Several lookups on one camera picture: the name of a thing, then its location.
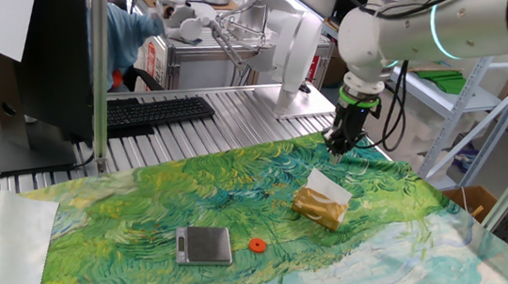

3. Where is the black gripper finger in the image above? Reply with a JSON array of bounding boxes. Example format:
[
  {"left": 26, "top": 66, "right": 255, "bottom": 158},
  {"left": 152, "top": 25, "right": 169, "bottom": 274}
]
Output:
[
  {"left": 322, "top": 127, "right": 345, "bottom": 166},
  {"left": 337, "top": 137, "right": 368, "bottom": 164}
]

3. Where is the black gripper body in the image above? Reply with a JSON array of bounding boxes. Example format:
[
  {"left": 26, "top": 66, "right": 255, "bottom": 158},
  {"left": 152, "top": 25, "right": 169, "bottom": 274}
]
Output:
[{"left": 332, "top": 99, "right": 381, "bottom": 147}]

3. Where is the white paper napkin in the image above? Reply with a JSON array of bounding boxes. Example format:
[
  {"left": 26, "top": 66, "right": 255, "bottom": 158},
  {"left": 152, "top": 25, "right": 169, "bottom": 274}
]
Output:
[{"left": 302, "top": 164, "right": 355, "bottom": 211}]

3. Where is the gold tissue pack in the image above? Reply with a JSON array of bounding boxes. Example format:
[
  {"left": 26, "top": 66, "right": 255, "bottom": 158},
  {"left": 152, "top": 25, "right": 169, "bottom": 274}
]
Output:
[{"left": 289, "top": 181, "right": 352, "bottom": 236}]

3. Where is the white metal shelf rack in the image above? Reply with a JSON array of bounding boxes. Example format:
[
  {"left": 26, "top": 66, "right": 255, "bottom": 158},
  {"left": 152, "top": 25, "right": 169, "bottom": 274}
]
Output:
[{"left": 380, "top": 0, "right": 508, "bottom": 194}]

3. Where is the green fabric piece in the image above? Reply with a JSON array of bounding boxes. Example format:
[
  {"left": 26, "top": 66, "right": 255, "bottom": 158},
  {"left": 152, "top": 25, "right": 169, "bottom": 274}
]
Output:
[{"left": 416, "top": 65, "right": 468, "bottom": 100}]

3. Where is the brown cardboard box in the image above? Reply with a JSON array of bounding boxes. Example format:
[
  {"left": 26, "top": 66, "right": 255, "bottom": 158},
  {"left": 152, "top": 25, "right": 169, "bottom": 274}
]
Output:
[{"left": 442, "top": 181, "right": 500, "bottom": 228}]

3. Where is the orange disc with hole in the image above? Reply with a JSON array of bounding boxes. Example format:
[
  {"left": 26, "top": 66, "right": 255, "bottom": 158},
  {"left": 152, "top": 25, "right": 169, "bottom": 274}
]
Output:
[{"left": 247, "top": 236, "right": 268, "bottom": 255}]

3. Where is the metal equipment case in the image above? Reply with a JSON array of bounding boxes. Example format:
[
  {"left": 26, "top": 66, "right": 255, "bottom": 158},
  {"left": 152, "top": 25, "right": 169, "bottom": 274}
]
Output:
[{"left": 161, "top": 24, "right": 339, "bottom": 105}]

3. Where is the silver digital kitchen scale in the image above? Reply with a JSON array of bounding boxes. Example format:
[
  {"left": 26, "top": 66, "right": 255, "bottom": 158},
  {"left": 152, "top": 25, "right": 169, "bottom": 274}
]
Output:
[{"left": 172, "top": 221, "right": 234, "bottom": 271}]

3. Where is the black keyboard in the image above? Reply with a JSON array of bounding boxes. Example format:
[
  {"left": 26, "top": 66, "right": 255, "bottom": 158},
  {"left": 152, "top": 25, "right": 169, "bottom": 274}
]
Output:
[{"left": 104, "top": 93, "right": 216, "bottom": 132}]

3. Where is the white robot hand device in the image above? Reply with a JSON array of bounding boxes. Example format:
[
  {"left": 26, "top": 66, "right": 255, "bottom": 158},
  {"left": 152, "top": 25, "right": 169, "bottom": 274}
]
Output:
[{"left": 148, "top": 0, "right": 220, "bottom": 46}]

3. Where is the black office chair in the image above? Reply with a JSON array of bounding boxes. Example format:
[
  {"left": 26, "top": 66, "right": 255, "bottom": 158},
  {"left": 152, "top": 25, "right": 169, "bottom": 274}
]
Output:
[{"left": 122, "top": 62, "right": 166, "bottom": 95}]

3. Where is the green painted landscape tablecloth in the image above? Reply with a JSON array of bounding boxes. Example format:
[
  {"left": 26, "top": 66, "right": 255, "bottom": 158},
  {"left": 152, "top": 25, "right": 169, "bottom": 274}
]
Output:
[{"left": 0, "top": 113, "right": 508, "bottom": 284}]

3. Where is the person in blue sweater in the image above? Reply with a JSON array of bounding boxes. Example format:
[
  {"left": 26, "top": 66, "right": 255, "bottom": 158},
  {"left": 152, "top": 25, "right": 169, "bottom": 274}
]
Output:
[{"left": 84, "top": 0, "right": 171, "bottom": 95}]

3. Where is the black computer monitor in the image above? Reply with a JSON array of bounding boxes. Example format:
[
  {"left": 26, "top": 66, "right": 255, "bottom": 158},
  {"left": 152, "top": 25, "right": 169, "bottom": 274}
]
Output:
[{"left": 0, "top": 0, "right": 104, "bottom": 174}]

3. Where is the silvery white fabric sheet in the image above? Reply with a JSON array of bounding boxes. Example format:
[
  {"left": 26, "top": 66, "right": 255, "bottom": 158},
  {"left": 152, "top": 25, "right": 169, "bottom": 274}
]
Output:
[{"left": 0, "top": 183, "right": 70, "bottom": 284}]

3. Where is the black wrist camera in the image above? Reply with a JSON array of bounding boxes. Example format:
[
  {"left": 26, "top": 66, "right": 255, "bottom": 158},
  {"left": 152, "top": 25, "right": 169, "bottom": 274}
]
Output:
[{"left": 361, "top": 99, "right": 385, "bottom": 121}]

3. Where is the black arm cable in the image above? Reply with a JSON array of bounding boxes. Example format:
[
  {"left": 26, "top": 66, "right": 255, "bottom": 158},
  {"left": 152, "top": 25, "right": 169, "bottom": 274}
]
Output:
[{"left": 342, "top": 0, "right": 508, "bottom": 156}]

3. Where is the thin aluminium frame post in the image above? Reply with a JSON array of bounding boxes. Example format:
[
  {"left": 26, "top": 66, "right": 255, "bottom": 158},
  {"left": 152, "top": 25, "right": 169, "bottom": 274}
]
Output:
[{"left": 76, "top": 0, "right": 125, "bottom": 175}]

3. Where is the black monitor cable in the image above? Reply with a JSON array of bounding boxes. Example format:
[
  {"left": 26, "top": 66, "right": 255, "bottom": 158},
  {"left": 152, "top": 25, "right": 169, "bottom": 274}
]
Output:
[{"left": 0, "top": 151, "right": 103, "bottom": 236}]

